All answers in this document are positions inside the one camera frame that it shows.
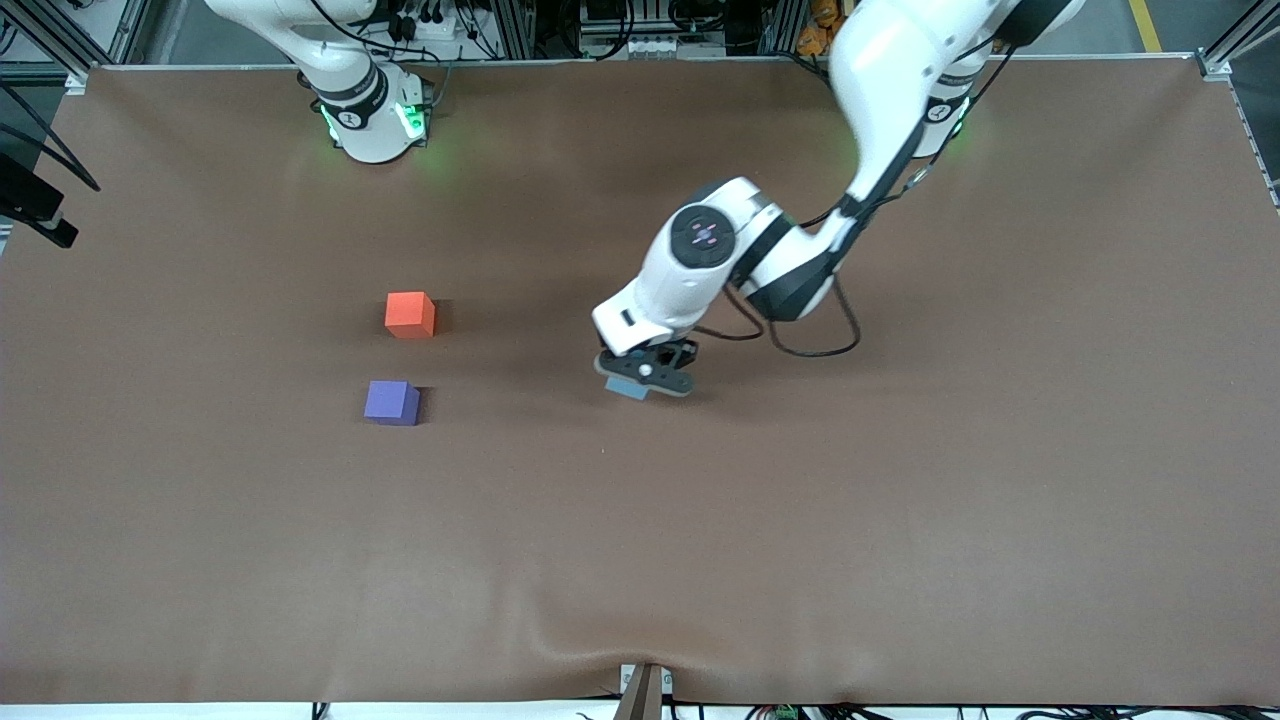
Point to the blue foam block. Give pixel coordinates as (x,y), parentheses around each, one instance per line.
(626,390)

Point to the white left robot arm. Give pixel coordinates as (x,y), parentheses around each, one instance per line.
(890,60)

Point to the orange foam block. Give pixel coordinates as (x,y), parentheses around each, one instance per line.
(410,314)

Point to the purple foam block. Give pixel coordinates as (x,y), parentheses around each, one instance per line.
(391,402)

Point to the brown table cloth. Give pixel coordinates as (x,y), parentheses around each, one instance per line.
(640,520)

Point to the white power strip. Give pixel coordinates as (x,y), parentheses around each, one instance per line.
(655,46)

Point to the pile of orange objects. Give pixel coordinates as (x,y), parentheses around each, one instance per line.
(820,25)

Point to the power strip with black plugs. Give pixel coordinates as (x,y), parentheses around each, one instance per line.
(425,20)

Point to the aluminium frame profile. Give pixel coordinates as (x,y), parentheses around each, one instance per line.
(1235,35)
(70,40)

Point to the brown table clamp bracket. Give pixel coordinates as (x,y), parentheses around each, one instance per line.
(642,695)

